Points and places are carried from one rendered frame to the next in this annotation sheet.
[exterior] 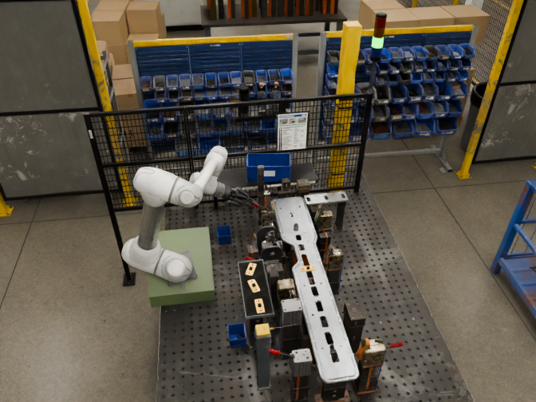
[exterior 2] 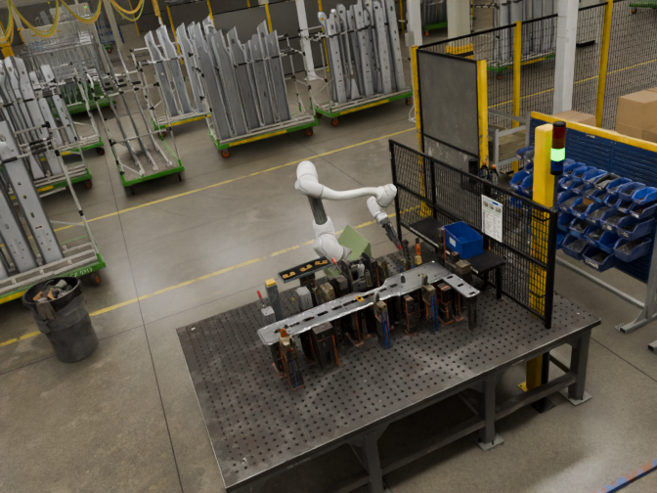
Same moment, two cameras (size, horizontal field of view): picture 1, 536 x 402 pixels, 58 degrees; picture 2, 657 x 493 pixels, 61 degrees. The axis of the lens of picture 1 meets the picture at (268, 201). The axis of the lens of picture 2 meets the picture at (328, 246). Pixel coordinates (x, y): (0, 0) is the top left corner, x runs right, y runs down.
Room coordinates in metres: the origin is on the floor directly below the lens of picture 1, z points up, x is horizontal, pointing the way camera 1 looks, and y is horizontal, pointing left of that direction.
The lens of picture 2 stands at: (1.18, -3.20, 3.08)
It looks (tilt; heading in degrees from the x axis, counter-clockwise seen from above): 28 degrees down; 79
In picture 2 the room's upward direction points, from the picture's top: 9 degrees counter-clockwise
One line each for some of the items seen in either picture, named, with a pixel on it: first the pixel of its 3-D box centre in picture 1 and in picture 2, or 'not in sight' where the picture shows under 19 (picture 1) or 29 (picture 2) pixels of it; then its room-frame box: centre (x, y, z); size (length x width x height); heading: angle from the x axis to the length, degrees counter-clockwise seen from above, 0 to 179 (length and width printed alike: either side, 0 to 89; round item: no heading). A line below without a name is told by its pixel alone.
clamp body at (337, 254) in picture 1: (333, 272); (382, 324); (2.02, -0.39, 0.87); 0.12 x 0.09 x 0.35; 99
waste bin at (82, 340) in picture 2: not in sight; (65, 320); (-0.45, 1.65, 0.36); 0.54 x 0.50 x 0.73; 98
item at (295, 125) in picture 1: (292, 131); (493, 217); (2.95, -0.17, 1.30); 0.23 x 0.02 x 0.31; 99
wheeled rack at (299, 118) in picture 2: not in sight; (255, 95); (2.35, 7.03, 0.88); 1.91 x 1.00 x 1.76; 5
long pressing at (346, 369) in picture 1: (309, 271); (357, 300); (1.91, -0.24, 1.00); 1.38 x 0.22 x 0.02; 9
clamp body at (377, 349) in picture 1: (368, 366); (291, 361); (1.38, -0.51, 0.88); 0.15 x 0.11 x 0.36; 99
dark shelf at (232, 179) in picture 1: (252, 178); (453, 243); (2.79, 0.11, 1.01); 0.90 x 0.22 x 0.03; 99
